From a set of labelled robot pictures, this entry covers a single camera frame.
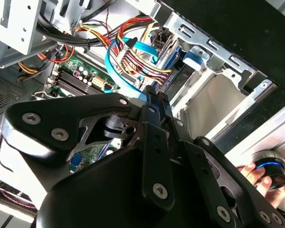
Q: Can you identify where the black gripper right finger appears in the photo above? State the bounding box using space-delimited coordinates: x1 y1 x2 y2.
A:
157 92 285 228

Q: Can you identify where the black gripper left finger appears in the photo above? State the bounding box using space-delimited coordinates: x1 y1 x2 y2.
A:
0 85 176 211

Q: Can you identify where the round black tool blue ring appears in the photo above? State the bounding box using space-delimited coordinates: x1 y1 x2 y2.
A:
253 151 285 190

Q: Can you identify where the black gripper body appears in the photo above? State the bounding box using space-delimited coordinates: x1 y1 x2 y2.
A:
35 144 219 228

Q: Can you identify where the orange red yellow power wire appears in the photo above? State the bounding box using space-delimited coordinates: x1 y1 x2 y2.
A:
105 16 175 85

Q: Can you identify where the person's hand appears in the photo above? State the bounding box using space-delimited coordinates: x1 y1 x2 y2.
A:
237 162 285 209

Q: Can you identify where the hard disk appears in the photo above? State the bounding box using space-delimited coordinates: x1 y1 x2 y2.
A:
152 28 203 95

